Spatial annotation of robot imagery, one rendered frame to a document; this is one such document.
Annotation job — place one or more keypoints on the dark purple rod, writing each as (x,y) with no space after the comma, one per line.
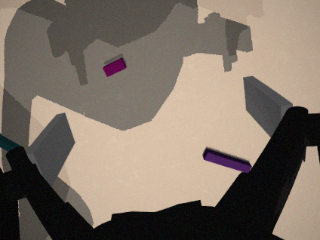
(226,160)

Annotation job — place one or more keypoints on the short magenta rod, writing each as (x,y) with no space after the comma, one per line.
(114,67)

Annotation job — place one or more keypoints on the turquoise rod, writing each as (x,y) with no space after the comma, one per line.
(7,144)

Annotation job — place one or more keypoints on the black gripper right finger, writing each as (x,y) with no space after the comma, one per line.
(258,197)

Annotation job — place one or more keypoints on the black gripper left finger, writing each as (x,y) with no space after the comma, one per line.
(48,153)

